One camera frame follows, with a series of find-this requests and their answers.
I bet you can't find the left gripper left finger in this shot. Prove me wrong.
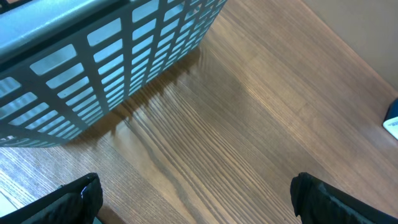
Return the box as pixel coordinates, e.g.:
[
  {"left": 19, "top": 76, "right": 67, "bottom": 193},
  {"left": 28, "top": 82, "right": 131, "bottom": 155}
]
[{"left": 1, "top": 172, "right": 103, "bottom": 224}]

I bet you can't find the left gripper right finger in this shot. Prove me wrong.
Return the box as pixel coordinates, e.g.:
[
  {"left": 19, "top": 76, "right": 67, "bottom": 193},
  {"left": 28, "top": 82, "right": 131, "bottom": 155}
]
[{"left": 290, "top": 172, "right": 397, "bottom": 224}]

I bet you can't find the white barcode scanner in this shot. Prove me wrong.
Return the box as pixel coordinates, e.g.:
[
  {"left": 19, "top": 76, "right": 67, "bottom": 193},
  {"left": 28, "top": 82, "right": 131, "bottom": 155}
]
[{"left": 382, "top": 98, "right": 398, "bottom": 139}]

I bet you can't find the grey plastic mesh basket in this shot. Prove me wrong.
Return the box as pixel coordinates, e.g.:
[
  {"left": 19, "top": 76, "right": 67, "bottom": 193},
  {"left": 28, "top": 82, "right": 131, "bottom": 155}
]
[{"left": 1, "top": 0, "right": 226, "bottom": 147}]

